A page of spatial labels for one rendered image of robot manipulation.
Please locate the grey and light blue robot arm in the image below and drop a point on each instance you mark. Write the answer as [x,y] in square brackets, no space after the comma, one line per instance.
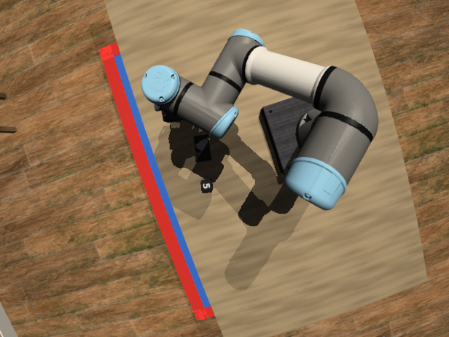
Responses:
[334,136]

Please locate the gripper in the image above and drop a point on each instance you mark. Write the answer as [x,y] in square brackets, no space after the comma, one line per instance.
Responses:
[167,115]

